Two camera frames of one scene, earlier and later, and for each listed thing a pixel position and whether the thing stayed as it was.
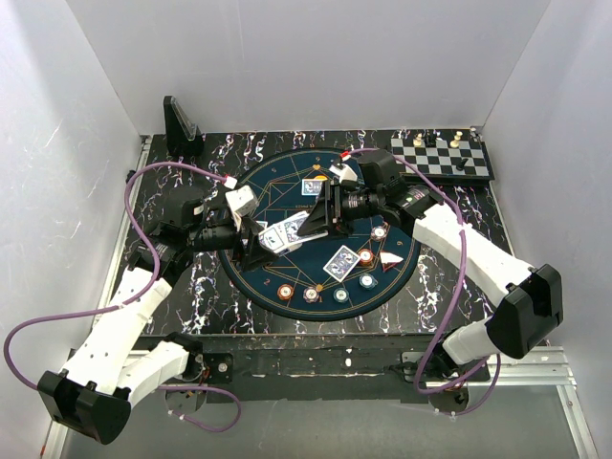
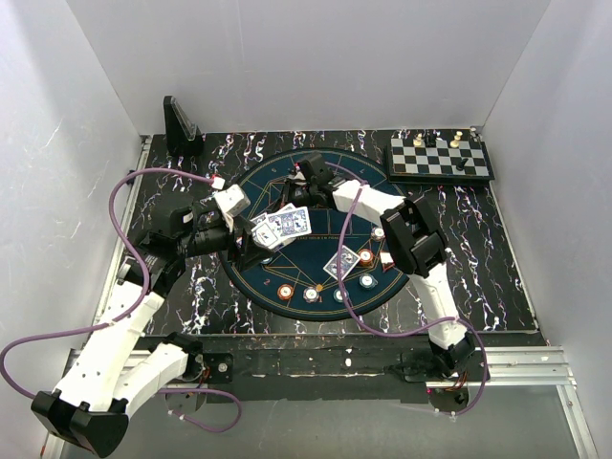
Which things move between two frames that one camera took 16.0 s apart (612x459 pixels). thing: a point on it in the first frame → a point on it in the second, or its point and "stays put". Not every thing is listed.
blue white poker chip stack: (311, 295) stays put
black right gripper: (317, 220) → (286, 193)
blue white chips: (379, 232) stays put
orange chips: (366, 256) stays put
